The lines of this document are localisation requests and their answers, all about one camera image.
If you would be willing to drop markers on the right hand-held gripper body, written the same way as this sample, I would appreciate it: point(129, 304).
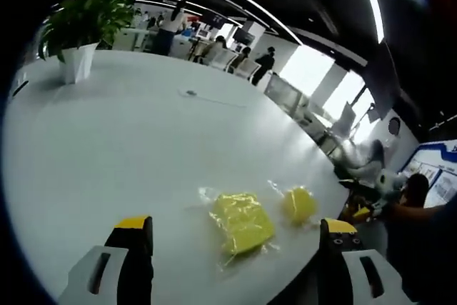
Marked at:
point(389, 183)

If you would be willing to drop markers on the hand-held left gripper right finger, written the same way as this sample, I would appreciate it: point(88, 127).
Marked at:
point(342, 269)

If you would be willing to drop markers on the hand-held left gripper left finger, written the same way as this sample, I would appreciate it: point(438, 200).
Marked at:
point(107, 276)

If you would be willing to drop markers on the round yellow silicone block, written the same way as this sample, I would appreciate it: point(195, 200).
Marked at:
point(299, 205)

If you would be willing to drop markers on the rectangular yellow silicone block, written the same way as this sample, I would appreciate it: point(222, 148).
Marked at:
point(242, 224)

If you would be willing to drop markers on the person's right hand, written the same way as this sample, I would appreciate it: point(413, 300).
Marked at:
point(417, 189)

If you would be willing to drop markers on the glass partition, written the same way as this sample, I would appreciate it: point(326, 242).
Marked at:
point(283, 92)

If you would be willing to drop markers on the long ceiling light strip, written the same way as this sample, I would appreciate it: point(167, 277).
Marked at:
point(373, 1)

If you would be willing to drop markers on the dark computer monitor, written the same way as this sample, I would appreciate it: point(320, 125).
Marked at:
point(213, 19)
point(244, 35)

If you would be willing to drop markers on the small black object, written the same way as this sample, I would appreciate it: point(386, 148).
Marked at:
point(20, 88)

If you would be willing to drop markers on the white plant pot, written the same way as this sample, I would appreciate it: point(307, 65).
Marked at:
point(78, 64)

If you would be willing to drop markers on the green potted plant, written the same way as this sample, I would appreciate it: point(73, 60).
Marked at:
point(89, 15)

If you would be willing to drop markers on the blue wall display board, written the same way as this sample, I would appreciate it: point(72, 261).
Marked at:
point(437, 173)

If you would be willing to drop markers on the round dark wall fixture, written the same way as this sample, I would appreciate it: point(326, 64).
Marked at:
point(393, 125)

